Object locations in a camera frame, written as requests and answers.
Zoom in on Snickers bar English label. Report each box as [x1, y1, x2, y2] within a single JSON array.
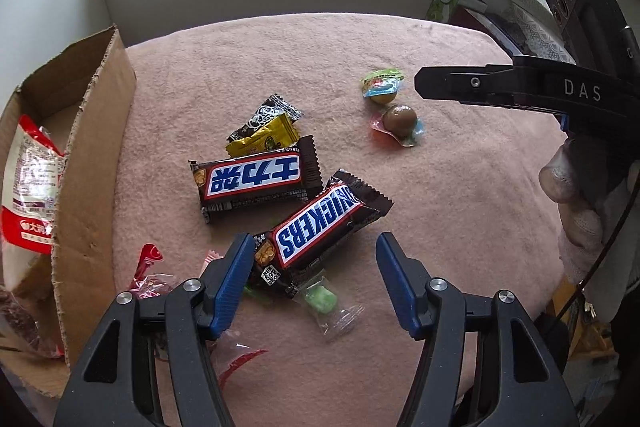
[[247, 169, 394, 285]]

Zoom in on green candy clear wrapper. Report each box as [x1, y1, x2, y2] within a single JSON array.
[[244, 273, 367, 343]]

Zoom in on brown jelly cup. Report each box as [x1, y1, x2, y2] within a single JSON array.
[[370, 104, 425, 147]]

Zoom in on yellow jelly cup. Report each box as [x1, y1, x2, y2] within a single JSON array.
[[360, 68, 405, 105]]

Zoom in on red clear prune packet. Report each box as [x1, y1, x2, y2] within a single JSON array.
[[128, 243, 178, 299]]

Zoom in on gloved right hand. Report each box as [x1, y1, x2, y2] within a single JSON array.
[[539, 136, 639, 323]]

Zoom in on pink candy wrapper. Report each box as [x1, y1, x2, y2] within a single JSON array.
[[200, 249, 224, 275]]

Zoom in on Snickers bar Chinese label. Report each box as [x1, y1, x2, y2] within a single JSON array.
[[189, 135, 322, 225]]

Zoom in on yellow candy wrapper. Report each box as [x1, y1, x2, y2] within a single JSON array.
[[226, 114, 300, 158]]

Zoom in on pink table cloth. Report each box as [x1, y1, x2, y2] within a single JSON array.
[[112, 11, 572, 427]]

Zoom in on black white candy wrapper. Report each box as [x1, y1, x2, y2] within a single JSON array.
[[227, 93, 304, 143]]

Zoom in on red white snack bag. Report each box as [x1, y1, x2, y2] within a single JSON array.
[[1, 115, 64, 293]]

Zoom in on brown cardboard box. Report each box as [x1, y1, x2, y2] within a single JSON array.
[[1, 26, 137, 399]]

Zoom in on black cable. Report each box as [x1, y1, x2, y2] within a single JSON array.
[[549, 200, 637, 323]]

